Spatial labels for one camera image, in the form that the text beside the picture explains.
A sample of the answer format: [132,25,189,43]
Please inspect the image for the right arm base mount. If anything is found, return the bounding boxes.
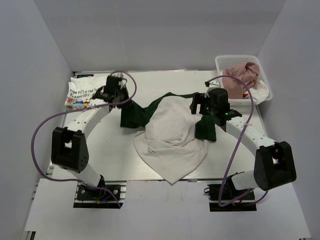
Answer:
[204,181,258,213]

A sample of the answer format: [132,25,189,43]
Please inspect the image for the white and green t-shirt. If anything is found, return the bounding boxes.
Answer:
[120,92,217,185]

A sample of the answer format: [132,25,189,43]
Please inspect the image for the pink t-shirt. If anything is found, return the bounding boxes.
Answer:
[221,61,261,100]

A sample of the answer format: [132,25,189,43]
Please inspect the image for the folded white printed t-shirt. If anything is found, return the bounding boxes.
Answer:
[64,76,107,110]

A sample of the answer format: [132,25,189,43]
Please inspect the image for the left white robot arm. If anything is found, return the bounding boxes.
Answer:
[51,71,133,200]

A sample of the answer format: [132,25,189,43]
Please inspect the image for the white t-shirt red print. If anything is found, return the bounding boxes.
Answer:
[241,80,270,106]

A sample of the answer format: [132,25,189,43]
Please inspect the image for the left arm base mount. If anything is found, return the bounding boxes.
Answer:
[73,182,127,209]

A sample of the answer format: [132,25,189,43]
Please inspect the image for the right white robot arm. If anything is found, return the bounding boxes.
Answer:
[190,88,297,200]

